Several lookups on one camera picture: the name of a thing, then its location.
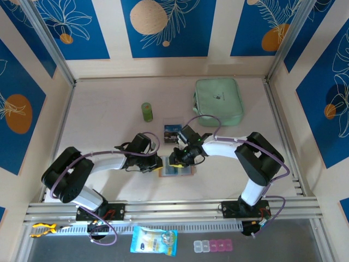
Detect dark credit card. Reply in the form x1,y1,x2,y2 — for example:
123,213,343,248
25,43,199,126
163,132,179,145

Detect blue credit card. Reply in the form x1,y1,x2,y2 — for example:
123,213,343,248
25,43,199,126
164,124,183,134

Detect small green bottle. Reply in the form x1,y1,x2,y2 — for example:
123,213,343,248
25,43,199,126
141,102,154,123

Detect mint green zip pouch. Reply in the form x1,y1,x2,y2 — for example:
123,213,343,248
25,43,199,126
193,78,245,128

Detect blue snack bag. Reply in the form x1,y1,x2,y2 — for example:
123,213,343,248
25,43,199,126
130,225,179,258

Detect white and pink pill organiser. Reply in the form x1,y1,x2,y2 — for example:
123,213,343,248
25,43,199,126
192,239,234,253

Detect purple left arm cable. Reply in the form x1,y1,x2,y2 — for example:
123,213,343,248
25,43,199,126
50,132,161,247

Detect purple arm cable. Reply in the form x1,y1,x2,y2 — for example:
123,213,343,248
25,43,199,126
50,132,161,247
188,115,290,240

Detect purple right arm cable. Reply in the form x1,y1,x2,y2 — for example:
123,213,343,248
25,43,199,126
188,115,290,240

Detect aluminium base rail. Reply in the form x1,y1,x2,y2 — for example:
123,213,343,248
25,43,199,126
23,196,324,223

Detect slotted grey cable duct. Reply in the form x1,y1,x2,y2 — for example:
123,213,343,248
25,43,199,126
32,221,244,236

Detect aluminium table side rail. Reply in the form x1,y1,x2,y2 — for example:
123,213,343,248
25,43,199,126
263,80,314,199
39,80,77,204

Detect yellow handled pliers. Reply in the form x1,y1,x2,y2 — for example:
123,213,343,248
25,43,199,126
30,222,73,239

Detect aluminium frame post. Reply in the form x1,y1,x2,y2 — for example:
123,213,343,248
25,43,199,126
264,0,318,84
20,0,76,87

